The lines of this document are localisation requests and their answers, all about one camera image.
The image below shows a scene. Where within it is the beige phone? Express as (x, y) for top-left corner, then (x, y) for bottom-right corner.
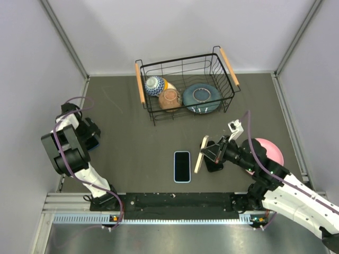
(194, 135), (209, 174)

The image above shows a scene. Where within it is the teal blue plate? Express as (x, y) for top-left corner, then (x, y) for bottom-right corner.
(182, 83), (221, 114)

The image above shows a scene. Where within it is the black phone case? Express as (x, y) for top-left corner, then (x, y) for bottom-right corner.
(203, 141), (225, 173)

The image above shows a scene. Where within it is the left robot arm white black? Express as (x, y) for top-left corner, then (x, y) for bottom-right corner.
(41, 102), (123, 212)

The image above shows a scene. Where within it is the blue white patterned bowl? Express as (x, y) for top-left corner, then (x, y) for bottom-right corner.
(145, 76), (166, 97)

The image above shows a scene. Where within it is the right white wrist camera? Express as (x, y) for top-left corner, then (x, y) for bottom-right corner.
(228, 120), (244, 142)

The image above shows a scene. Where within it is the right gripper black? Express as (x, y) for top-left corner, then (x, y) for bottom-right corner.
(200, 135), (256, 173)

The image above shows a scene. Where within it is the black wire dish basket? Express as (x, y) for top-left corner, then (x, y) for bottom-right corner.
(135, 46), (240, 123)

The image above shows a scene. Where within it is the right aluminium frame post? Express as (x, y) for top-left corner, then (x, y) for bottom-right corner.
(274, 0), (324, 77)

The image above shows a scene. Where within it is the yellow bowl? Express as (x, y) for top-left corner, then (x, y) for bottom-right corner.
(163, 78), (176, 90)

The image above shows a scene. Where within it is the slotted grey cable duct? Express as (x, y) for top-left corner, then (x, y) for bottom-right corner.
(53, 214), (268, 226)

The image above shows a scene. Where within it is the brown ceramic bowl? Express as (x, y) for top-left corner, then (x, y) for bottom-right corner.
(158, 88), (182, 113)

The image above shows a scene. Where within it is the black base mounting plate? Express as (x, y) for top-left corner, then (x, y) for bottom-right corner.
(90, 192), (268, 220)

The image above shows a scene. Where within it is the light blue phone case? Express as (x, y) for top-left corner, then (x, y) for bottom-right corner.
(173, 151), (192, 184)

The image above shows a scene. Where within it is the blue edged black phone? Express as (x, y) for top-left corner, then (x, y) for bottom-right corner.
(85, 136), (99, 151)

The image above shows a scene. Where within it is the aluminium frame post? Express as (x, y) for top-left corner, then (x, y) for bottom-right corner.
(274, 0), (324, 77)
(39, 0), (90, 80)

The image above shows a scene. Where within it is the pink plate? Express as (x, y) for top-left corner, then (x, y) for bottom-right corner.
(252, 138), (284, 166)

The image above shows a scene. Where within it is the left aluminium frame post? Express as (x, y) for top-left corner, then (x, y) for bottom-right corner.
(39, 0), (90, 80)

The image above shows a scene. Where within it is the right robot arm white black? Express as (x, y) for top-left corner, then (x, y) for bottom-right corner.
(200, 135), (338, 253)

